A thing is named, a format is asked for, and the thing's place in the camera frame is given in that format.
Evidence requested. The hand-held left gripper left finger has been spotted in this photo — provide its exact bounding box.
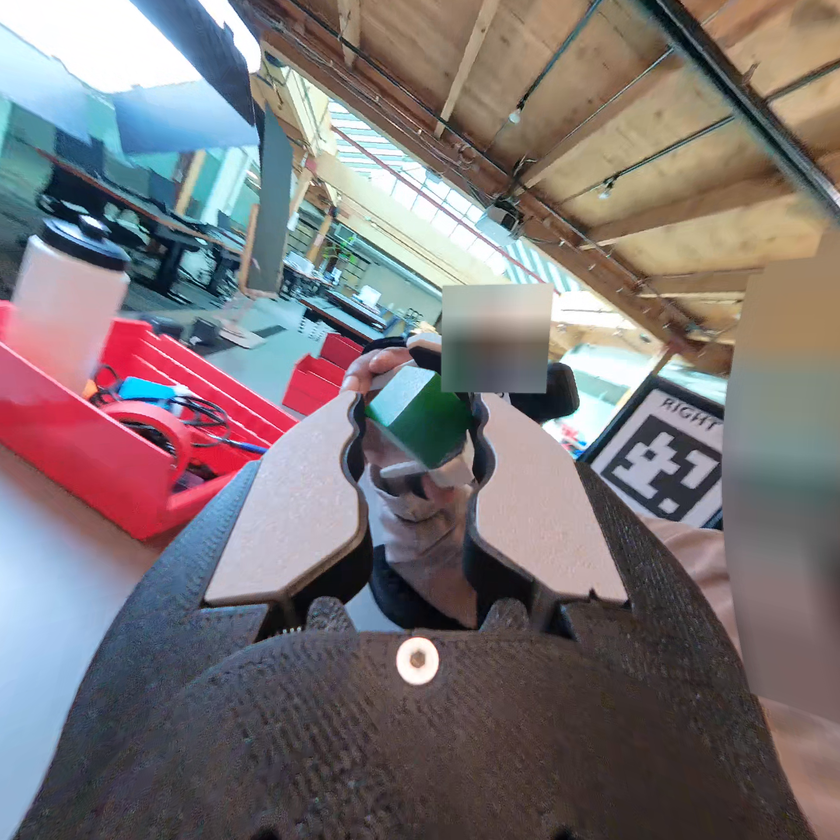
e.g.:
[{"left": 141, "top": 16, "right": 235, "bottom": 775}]
[{"left": 203, "top": 391, "right": 374, "bottom": 610}]

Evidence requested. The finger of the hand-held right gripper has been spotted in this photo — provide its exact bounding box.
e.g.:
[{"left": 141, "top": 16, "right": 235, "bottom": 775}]
[{"left": 379, "top": 451, "right": 475, "bottom": 489}]

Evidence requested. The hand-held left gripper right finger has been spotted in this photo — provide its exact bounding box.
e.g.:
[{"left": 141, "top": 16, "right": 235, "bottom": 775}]
[{"left": 462, "top": 392, "right": 630, "bottom": 622}]

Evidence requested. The green block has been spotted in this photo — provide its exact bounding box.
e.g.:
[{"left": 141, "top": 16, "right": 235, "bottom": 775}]
[{"left": 364, "top": 366, "right": 475, "bottom": 471}]

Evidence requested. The person's right hand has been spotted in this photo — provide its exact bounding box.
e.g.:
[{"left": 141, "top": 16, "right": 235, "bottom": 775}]
[{"left": 341, "top": 346, "right": 422, "bottom": 396}]

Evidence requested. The red tape roll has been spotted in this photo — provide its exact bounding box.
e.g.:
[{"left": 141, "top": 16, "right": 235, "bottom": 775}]
[{"left": 98, "top": 400, "right": 196, "bottom": 490}]

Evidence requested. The person's beige hoodie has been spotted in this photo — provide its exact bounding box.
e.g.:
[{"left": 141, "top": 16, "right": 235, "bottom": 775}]
[{"left": 640, "top": 515, "right": 840, "bottom": 840}]

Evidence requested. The dark work table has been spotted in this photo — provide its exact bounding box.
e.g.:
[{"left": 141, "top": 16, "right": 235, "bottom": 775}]
[{"left": 298, "top": 295, "right": 388, "bottom": 342}]

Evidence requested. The small blue case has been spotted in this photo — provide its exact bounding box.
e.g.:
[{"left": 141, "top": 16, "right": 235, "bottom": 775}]
[{"left": 118, "top": 376, "right": 177, "bottom": 403}]

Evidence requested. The large red plastic bin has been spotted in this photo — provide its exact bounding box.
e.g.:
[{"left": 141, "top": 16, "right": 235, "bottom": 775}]
[{"left": 0, "top": 298, "right": 299, "bottom": 542}]

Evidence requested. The white water bottle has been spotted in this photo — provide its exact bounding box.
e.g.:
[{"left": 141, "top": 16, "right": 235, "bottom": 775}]
[{"left": 10, "top": 217, "right": 132, "bottom": 395}]

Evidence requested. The dark grey standing panel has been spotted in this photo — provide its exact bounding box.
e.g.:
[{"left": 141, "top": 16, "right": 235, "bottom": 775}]
[{"left": 236, "top": 101, "right": 295, "bottom": 299}]

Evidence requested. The black ceiling beam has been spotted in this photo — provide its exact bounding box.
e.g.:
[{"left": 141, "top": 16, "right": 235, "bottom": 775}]
[{"left": 646, "top": 0, "right": 840, "bottom": 221}]

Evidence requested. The studio light panel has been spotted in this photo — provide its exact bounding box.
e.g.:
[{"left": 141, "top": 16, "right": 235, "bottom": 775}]
[{"left": 0, "top": 0, "right": 263, "bottom": 157}]

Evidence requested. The black cable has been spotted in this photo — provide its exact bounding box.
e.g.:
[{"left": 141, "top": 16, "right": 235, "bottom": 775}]
[{"left": 85, "top": 364, "right": 232, "bottom": 450}]

